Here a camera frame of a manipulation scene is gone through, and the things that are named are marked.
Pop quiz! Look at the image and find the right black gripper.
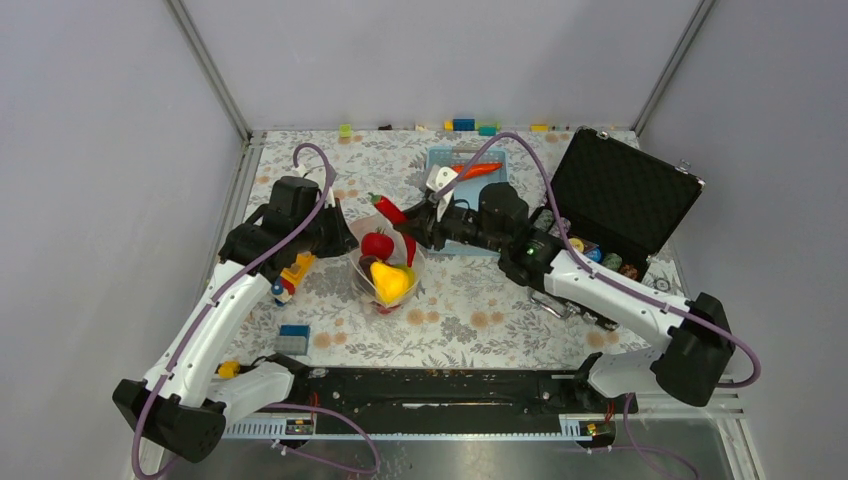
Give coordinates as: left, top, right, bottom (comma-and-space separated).
394, 197, 508, 254

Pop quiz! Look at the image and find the red chili pepper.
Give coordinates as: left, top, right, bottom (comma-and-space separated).
368, 193, 417, 267

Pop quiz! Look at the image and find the red tomato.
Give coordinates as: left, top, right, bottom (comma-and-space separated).
360, 229, 395, 260

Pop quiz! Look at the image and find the light blue plastic basket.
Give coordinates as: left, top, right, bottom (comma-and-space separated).
425, 146, 509, 257

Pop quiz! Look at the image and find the clear dotted zip bag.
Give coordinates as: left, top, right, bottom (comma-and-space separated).
348, 215, 425, 315

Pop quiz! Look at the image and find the yellow bell pepper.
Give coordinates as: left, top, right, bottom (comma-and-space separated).
371, 262, 416, 304

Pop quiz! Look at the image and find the orange carrot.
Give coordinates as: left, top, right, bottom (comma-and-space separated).
451, 162, 503, 181

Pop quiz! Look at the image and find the black poker chip case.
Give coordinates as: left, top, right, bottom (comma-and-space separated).
510, 128, 704, 344

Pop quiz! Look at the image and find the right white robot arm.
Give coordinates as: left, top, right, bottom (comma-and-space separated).
395, 168, 735, 412

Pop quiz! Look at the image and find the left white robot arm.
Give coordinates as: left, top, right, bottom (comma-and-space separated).
112, 176, 357, 463

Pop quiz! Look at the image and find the yellow toy vehicle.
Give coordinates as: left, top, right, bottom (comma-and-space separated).
270, 252, 316, 307

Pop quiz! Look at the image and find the blue toy brick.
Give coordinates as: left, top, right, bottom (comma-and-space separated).
451, 118, 476, 131

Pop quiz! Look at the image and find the blue grey toy block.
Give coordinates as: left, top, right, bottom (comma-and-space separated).
273, 324, 311, 356

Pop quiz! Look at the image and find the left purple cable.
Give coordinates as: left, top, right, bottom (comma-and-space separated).
131, 142, 338, 480

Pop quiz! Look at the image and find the purple cable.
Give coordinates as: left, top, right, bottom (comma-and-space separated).
131, 142, 338, 480
430, 132, 763, 390

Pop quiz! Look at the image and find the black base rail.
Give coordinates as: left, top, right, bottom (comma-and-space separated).
268, 355, 638, 436

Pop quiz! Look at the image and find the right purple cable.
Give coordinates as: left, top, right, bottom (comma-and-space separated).
430, 132, 763, 390

